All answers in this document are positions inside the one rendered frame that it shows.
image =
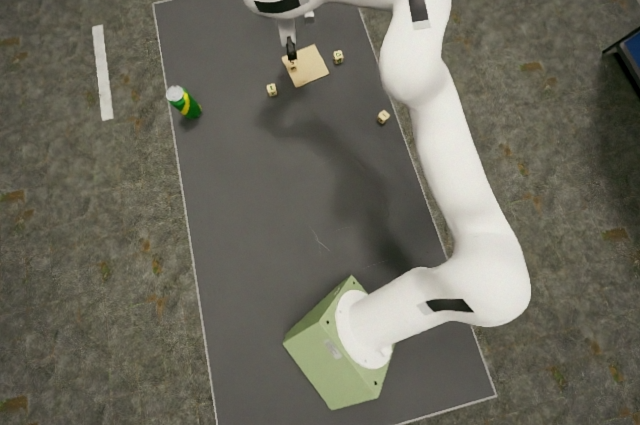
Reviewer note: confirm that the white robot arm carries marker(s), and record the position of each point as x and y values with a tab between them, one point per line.
486	283

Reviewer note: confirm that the green drink can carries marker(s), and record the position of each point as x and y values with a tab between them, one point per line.
184	102

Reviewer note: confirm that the beige square mat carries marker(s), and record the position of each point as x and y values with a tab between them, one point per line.
310	66

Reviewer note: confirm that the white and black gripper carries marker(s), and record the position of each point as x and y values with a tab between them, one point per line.
287	32

